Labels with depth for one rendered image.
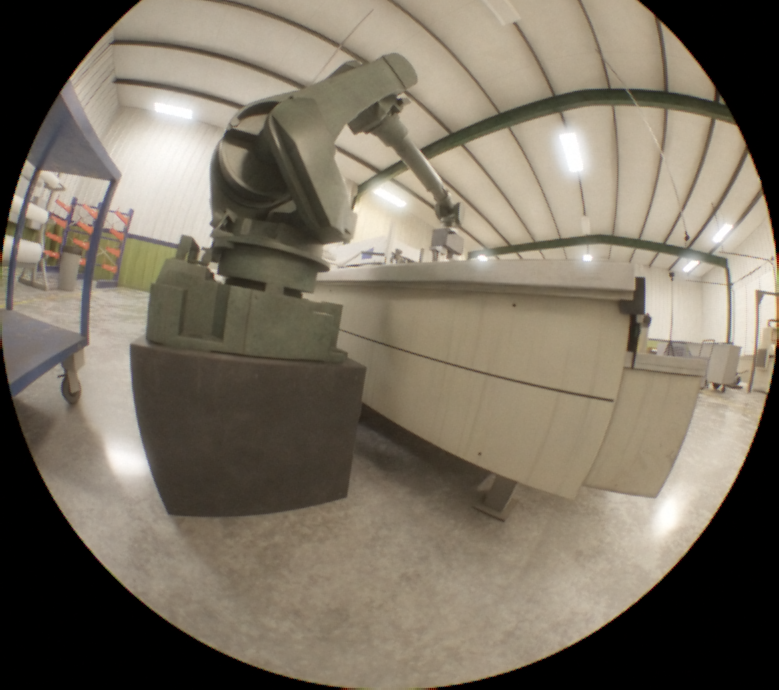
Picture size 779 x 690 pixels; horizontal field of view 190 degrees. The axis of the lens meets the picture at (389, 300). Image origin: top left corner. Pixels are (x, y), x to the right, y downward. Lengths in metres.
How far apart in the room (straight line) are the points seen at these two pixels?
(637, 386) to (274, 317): 0.86
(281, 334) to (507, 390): 0.58
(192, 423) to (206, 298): 0.29
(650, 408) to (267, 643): 0.92
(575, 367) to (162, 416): 0.92
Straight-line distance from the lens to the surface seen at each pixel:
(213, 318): 0.62
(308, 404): 0.61
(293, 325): 0.57
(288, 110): 0.64
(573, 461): 0.67
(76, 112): 0.99
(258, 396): 0.57
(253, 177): 0.71
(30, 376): 1.02
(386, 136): 1.36
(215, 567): 0.74
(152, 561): 0.78
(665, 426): 0.71
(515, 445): 0.68
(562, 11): 5.87
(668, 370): 0.68
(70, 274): 5.26
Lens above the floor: 0.65
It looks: 3 degrees up
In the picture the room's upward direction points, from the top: 10 degrees clockwise
